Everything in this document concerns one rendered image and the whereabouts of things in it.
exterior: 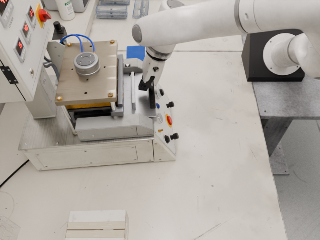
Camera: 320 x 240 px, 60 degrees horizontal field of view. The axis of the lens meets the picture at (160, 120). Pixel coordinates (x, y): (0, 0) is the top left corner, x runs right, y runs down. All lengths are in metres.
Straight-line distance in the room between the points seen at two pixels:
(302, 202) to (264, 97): 0.88
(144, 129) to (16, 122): 0.65
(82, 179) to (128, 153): 0.21
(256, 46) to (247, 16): 0.79
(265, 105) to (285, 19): 0.78
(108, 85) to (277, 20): 0.51
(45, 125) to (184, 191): 0.55
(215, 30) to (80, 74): 0.44
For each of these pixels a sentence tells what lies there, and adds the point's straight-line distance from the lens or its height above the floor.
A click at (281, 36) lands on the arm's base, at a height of 0.92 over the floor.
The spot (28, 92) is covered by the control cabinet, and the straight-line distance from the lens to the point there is 0.82.
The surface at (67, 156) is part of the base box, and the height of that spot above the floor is 0.85.
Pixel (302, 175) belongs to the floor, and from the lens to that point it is 2.11.
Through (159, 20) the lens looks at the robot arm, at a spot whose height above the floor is 1.33.
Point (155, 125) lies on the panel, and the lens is 1.00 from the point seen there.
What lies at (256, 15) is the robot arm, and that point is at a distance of 0.61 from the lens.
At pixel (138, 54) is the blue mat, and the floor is 0.75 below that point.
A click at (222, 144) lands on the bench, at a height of 0.75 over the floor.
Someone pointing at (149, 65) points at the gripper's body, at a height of 1.14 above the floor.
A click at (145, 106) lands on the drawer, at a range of 0.98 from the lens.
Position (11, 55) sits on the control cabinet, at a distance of 0.76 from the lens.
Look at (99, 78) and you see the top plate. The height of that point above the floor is 1.11.
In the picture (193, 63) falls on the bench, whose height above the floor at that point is 0.75.
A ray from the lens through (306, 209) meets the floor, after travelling 2.02.
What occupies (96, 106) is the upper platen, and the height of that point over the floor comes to 1.03.
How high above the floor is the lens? 1.73
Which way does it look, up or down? 53 degrees down
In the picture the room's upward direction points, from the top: 2 degrees counter-clockwise
